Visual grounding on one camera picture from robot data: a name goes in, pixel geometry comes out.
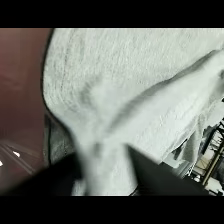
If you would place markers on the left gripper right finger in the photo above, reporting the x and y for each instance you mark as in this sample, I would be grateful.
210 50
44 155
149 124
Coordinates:
156 180

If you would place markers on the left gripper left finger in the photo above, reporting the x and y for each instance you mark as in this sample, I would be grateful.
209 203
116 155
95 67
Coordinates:
53 178

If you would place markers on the light grey garment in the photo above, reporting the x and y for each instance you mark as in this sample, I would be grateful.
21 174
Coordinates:
133 86

